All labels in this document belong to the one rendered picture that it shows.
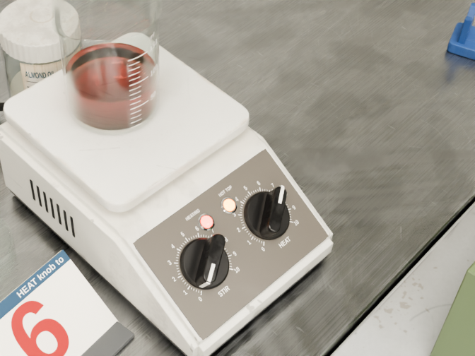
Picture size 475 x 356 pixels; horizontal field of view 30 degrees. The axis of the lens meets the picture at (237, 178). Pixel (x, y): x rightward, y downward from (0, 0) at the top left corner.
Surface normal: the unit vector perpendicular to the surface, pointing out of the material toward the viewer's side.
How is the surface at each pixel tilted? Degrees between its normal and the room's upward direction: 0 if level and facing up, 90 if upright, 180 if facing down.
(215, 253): 30
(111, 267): 90
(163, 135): 0
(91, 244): 90
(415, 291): 0
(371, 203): 0
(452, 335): 90
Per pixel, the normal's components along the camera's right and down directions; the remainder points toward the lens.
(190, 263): 0.40, -0.29
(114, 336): 0.06, -0.66
